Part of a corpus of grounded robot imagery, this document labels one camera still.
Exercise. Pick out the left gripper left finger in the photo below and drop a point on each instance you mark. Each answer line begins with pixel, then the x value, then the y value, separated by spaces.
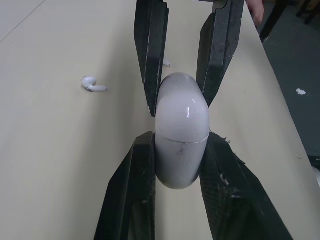
pixel 130 195

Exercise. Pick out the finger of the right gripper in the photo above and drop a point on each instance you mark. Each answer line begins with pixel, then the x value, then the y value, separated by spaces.
pixel 220 47
pixel 151 50

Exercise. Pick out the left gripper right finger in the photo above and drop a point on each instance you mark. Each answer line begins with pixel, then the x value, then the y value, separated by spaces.
pixel 232 197

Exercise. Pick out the white earbud case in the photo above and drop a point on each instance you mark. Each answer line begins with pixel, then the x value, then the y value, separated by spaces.
pixel 181 130

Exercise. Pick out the white earbud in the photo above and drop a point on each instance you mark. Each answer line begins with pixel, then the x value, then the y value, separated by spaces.
pixel 167 63
pixel 92 84

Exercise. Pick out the person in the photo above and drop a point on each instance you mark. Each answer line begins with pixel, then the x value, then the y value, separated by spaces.
pixel 256 10

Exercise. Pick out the small white scrap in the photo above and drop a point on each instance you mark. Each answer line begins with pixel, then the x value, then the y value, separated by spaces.
pixel 300 91

